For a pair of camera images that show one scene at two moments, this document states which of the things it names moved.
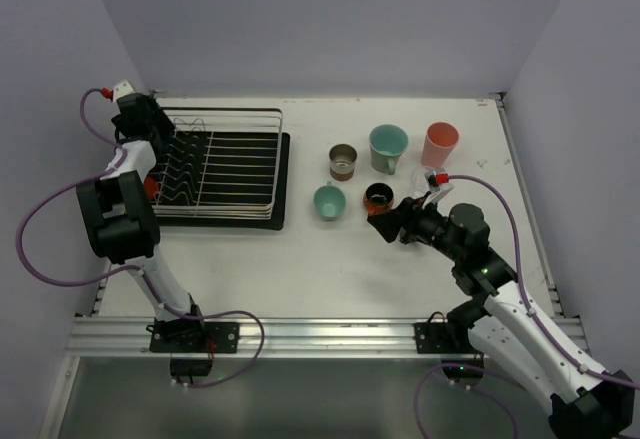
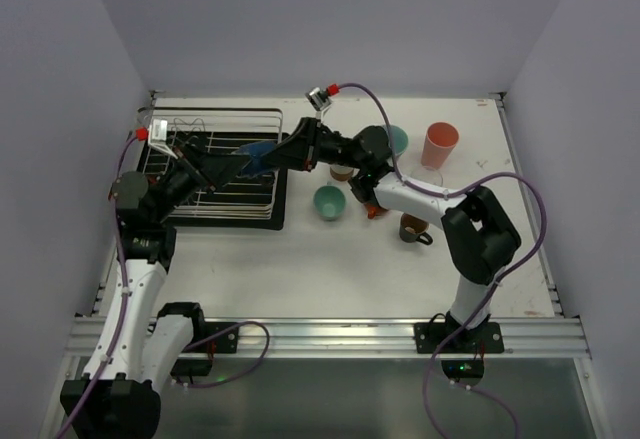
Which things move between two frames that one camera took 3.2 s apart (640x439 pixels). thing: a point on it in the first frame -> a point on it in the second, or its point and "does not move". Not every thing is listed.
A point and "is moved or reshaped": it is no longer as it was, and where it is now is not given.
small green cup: (329, 201) does not move
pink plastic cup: (441, 138) does not move
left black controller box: (190, 367) does not move
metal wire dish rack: (224, 162) does not move
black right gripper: (406, 219) -> (310, 144)
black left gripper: (145, 116) -> (192, 166)
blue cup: (164, 142) is moved or reshaped
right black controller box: (457, 373) does not move
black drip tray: (226, 181) does not move
